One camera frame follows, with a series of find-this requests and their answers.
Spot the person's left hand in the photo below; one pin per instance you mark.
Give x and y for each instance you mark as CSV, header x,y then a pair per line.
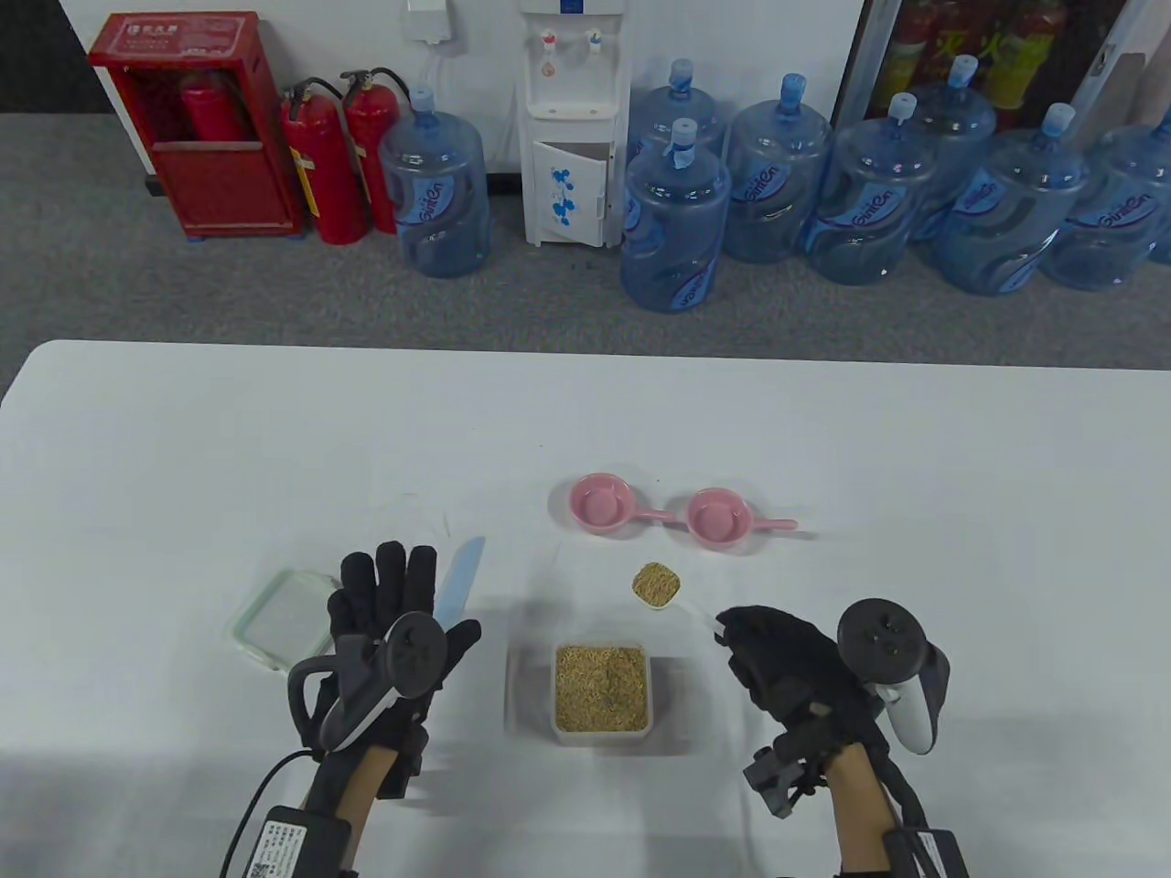
x,y
384,585

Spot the person's right hand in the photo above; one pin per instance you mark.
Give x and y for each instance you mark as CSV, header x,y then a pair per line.
x,y
787,658

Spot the light blue plastic knife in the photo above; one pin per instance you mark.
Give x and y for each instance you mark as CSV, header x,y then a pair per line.
x,y
457,585

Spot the clear green-rimmed container lid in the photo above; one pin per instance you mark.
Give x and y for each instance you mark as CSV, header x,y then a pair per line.
x,y
274,622

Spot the white plastic coffee spoon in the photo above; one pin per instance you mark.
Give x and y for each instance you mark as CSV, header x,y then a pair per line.
x,y
677,599

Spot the small white sesame portion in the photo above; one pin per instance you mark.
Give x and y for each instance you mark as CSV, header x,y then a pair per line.
x,y
656,583

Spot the white sesame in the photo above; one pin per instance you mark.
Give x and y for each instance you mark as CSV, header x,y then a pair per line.
x,y
599,686

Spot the clear plastic sesame container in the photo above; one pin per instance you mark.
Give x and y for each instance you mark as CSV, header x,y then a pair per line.
x,y
599,737

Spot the person's left forearm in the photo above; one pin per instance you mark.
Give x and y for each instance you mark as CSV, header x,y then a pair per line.
x,y
361,796

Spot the person's right forearm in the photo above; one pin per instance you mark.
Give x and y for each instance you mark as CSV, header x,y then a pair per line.
x,y
860,805

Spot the black grey hand controller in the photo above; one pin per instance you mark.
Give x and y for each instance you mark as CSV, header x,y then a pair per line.
x,y
416,651
880,638

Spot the black labelled wrist box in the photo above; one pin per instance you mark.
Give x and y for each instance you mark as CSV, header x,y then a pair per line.
x,y
933,860
293,846

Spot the large blue water bottle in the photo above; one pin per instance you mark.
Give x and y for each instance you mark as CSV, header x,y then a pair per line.
x,y
435,201

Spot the red fire extinguisher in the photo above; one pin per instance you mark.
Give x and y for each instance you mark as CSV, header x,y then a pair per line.
x,y
320,174
366,137

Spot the red fire extinguisher cabinet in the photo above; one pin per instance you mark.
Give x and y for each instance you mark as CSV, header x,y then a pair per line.
x,y
220,183

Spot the row of blue water jugs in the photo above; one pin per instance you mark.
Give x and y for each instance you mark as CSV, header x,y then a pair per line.
x,y
677,229

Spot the red extinguisher inside cabinet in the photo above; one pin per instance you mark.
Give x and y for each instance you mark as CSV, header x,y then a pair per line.
x,y
210,110

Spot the white water dispenser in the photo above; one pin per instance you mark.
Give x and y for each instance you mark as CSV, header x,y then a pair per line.
x,y
567,110

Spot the grey leaning panel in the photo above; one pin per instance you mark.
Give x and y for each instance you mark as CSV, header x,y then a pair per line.
x,y
1121,82

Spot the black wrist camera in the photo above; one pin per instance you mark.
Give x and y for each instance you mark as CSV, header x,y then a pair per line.
x,y
778,782
407,773

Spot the white wall box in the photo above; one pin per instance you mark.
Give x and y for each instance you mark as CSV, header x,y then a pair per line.
x,y
430,18

